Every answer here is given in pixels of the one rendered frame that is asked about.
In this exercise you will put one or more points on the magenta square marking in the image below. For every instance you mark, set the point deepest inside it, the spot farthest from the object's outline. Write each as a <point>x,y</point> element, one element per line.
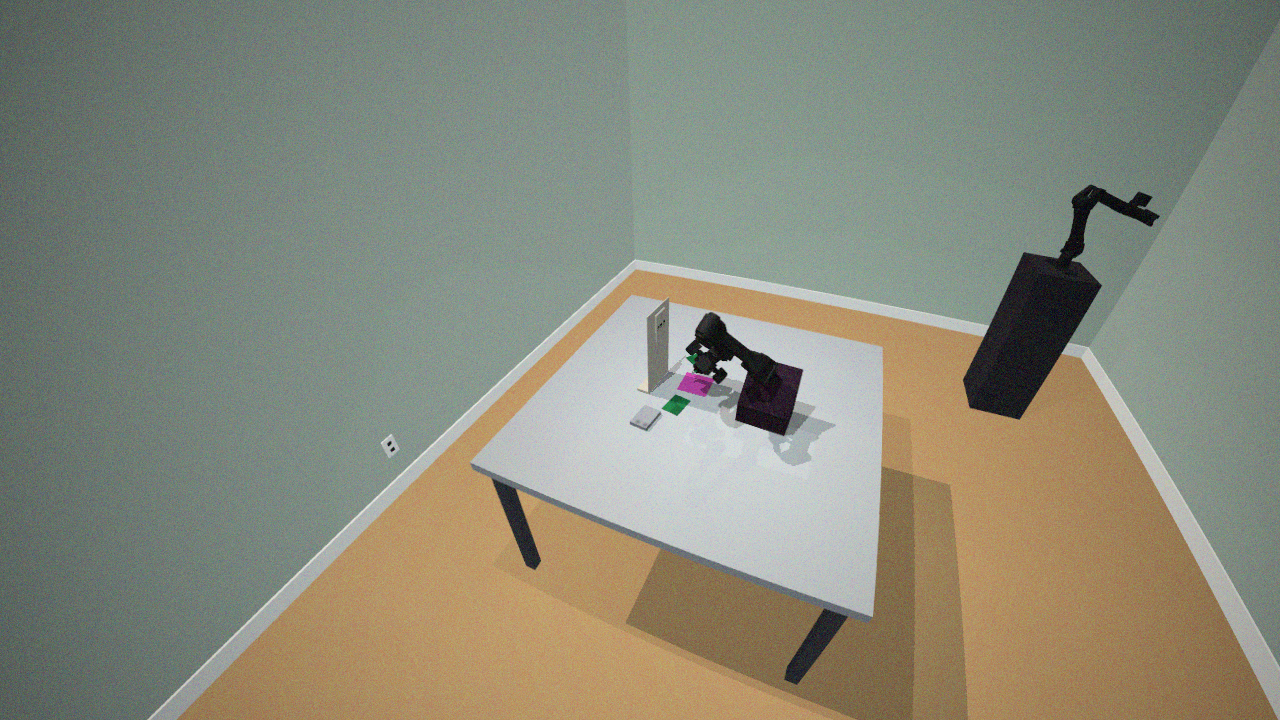
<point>696,384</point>

